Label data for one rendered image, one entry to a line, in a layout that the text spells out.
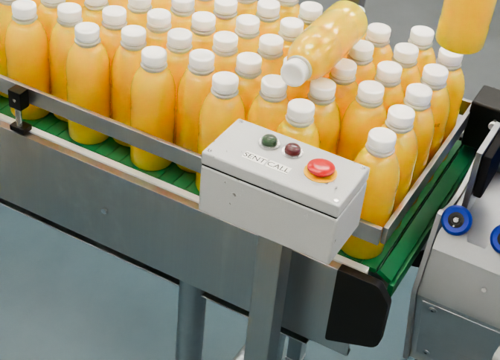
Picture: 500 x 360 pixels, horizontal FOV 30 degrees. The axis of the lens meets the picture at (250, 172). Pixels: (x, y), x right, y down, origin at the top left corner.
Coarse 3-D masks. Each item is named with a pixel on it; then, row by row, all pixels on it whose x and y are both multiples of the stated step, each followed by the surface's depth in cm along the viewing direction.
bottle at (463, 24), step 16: (448, 0) 129; (464, 0) 126; (480, 0) 126; (496, 0) 128; (448, 16) 129; (464, 16) 128; (480, 16) 128; (448, 32) 130; (464, 32) 129; (480, 32) 130; (448, 48) 132; (464, 48) 131; (480, 48) 132
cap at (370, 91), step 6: (360, 84) 138; (366, 84) 139; (372, 84) 139; (378, 84) 139; (360, 90) 138; (366, 90) 137; (372, 90) 137; (378, 90) 138; (384, 90) 138; (360, 96) 138; (366, 96) 137; (372, 96) 137; (378, 96) 137; (366, 102) 138; (372, 102) 138; (378, 102) 138
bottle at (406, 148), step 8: (392, 128) 133; (408, 128) 134; (400, 136) 134; (408, 136) 134; (416, 136) 136; (400, 144) 134; (408, 144) 134; (416, 144) 135; (400, 152) 134; (408, 152) 134; (416, 152) 136; (400, 160) 134; (408, 160) 135; (416, 160) 137; (400, 168) 135; (408, 168) 136; (400, 176) 136; (408, 176) 137; (400, 184) 137; (408, 184) 139; (400, 192) 138; (400, 200) 139; (400, 224) 144
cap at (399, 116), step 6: (390, 108) 134; (396, 108) 134; (402, 108) 134; (408, 108) 134; (390, 114) 133; (396, 114) 133; (402, 114) 133; (408, 114) 133; (414, 114) 133; (390, 120) 133; (396, 120) 132; (402, 120) 132; (408, 120) 132; (396, 126) 133; (402, 126) 133; (408, 126) 133
